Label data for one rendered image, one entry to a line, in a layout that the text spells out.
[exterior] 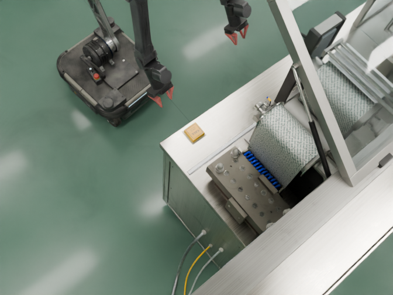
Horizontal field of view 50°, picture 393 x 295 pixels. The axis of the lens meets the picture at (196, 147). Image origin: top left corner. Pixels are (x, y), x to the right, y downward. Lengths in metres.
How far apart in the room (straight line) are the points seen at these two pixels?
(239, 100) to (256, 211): 0.61
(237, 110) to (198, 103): 1.06
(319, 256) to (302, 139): 0.46
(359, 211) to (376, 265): 1.63
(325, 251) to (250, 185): 0.55
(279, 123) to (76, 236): 1.63
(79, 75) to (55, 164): 0.62
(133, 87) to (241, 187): 1.35
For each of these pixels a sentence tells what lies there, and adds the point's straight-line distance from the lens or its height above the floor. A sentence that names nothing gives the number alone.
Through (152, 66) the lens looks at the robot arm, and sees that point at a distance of 1.73.
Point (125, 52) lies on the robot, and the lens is 3.03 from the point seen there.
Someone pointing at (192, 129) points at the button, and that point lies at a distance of 1.96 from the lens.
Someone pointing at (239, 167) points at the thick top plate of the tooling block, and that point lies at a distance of 1.79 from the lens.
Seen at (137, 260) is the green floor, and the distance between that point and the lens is 2.71.
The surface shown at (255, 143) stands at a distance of 1.75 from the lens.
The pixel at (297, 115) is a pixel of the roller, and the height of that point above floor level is 1.23.
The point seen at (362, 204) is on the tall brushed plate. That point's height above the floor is 1.44.
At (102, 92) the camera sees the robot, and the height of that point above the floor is 0.24.
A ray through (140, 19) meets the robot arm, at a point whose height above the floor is 1.50.
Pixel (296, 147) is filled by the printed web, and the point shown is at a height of 1.30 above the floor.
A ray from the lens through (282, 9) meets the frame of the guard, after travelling 1.01.
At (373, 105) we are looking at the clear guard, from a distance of 1.22.
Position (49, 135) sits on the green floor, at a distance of 3.06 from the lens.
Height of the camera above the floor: 2.67
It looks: 66 degrees down
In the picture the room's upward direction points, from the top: 11 degrees clockwise
